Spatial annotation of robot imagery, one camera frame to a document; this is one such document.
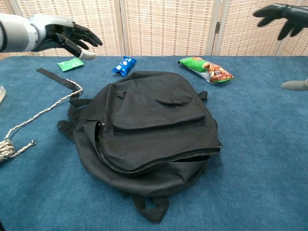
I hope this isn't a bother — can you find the woven folding screen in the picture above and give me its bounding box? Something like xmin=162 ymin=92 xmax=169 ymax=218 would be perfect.
xmin=0 ymin=0 xmax=308 ymax=60

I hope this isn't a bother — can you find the green sachet packet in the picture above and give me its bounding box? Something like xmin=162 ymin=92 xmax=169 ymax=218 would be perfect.
xmin=57 ymin=57 xmax=84 ymax=72

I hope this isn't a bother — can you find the blue felt table cover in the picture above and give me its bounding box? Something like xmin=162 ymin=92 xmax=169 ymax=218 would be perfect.
xmin=0 ymin=55 xmax=308 ymax=231

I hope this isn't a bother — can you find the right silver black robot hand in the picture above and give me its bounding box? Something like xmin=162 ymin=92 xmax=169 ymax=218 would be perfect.
xmin=252 ymin=3 xmax=308 ymax=91

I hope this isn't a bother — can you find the green orange snack bag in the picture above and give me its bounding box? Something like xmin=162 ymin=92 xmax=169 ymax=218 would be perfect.
xmin=178 ymin=56 xmax=235 ymax=84

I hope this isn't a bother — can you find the black fabric backpack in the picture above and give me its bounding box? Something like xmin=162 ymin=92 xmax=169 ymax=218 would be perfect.
xmin=36 ymin=67 xmax=223 ymax=224

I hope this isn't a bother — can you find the beige braided rope bundle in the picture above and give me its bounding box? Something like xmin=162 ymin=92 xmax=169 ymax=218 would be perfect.
xmin=0 ymin=78 xmax=84 ymax=168

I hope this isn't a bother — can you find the blue cookie packet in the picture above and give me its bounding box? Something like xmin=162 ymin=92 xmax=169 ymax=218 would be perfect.
xmin=111 ymin=56 xmax=137 ymax=77

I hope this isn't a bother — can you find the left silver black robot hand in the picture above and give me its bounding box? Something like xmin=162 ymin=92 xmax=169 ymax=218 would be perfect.
xmin=31 ymin=13 xmax=103 ymax=60

